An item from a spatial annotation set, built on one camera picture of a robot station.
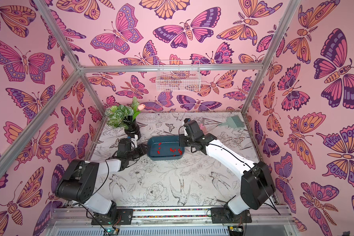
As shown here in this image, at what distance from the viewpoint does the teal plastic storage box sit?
3.14 ft

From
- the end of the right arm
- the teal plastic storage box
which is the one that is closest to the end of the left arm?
the teal plastic storage box

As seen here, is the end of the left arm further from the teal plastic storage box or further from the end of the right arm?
the end of the right arm
